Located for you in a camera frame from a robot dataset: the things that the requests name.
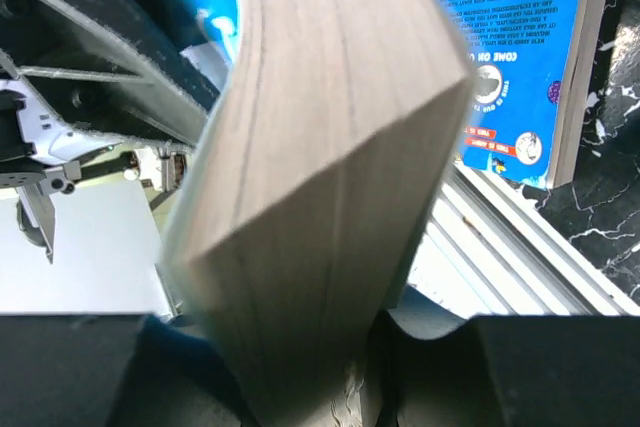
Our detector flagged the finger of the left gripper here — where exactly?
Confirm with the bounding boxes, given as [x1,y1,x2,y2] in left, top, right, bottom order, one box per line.
[1,50,200,147]
[0,0,221,148]

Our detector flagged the blue book back cover up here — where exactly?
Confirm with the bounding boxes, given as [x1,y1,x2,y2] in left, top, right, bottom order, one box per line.
[440,0,605,189]

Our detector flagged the blue 26-storey treehouse book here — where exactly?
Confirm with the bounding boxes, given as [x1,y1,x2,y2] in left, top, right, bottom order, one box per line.
[158,0,474,426]

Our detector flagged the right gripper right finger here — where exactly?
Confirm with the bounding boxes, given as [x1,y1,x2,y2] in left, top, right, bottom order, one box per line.
[360,310,639,426]

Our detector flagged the aluminium mounting rail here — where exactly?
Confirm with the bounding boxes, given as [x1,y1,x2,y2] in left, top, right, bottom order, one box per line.
[408,166,639,319]

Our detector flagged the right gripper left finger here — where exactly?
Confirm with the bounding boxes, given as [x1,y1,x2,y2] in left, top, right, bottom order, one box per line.
[0,311,251,427]

